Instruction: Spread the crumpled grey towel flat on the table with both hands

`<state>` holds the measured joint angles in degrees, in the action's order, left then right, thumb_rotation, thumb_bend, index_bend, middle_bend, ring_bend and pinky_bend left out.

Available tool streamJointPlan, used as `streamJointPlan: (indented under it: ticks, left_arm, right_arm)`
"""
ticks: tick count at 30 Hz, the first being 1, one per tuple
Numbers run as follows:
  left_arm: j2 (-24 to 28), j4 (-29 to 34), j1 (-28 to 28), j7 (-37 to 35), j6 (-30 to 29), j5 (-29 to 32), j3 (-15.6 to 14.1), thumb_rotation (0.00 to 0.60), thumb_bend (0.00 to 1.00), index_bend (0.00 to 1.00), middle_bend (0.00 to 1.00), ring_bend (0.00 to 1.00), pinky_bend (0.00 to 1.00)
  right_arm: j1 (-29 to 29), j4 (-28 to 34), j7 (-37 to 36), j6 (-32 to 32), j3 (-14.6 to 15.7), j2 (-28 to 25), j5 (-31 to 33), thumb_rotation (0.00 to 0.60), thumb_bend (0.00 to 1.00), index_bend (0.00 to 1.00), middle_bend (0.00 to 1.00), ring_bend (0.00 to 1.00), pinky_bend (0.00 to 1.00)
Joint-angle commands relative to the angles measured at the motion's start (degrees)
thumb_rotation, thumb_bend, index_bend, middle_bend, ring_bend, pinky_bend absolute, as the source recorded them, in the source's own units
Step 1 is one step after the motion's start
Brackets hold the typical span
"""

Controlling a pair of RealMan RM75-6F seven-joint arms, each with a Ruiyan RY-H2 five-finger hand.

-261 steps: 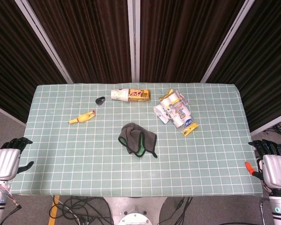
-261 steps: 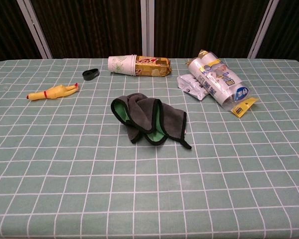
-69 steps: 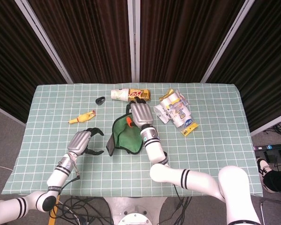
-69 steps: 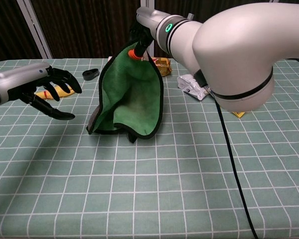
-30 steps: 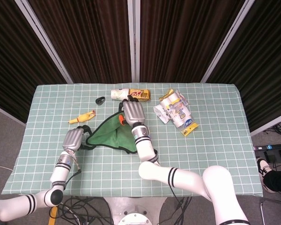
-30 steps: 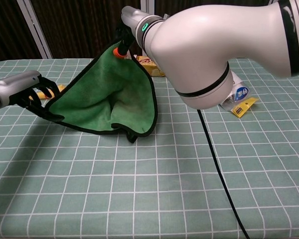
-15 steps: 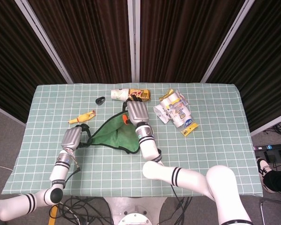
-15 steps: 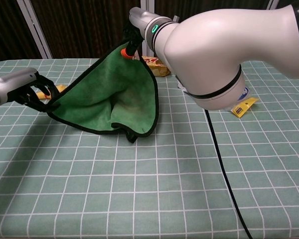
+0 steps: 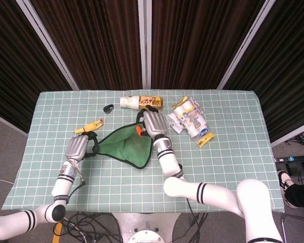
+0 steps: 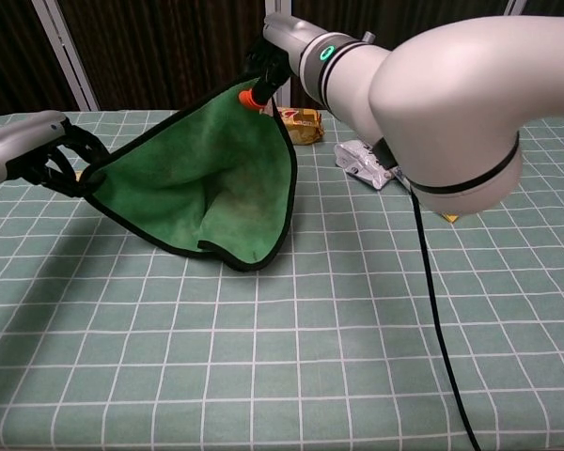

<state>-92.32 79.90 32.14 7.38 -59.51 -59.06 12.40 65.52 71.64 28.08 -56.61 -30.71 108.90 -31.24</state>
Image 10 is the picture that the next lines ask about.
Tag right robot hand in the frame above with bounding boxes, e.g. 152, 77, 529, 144
238, 12, 328, 113

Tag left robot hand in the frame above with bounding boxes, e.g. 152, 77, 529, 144
0, 110, 110, 198

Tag green and grey cloth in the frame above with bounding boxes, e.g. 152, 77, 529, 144
79, 77, 297, 273

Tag gold snack package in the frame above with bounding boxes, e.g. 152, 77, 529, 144
274, 106, 325, 146

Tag silver foil pouch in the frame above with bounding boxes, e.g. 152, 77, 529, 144
333, 140, 399, 191

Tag green checked tablecloth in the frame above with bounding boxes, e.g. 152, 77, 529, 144
0, 109, 564, 451

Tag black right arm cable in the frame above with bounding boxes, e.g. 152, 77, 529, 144
406, 180, 483, 451

